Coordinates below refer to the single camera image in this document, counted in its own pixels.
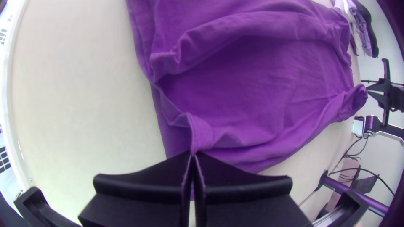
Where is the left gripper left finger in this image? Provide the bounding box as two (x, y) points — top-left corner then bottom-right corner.
(78, 150), (193, 227)

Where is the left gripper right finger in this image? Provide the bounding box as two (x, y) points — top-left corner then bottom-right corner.
(193, 152), (311, 227)

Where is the black t-shirt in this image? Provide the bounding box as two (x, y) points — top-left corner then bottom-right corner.
(125, 0), (369, 202)

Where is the white laundry basket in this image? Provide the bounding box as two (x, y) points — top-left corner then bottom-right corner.
(0, 0), (34, 206)

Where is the heap of clothes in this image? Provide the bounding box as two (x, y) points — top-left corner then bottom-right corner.
(331, 0), (379, 59)

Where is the black cable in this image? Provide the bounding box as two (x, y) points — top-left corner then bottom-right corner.
(342, 134), (370, 158)
(328, 167), (396, 197)

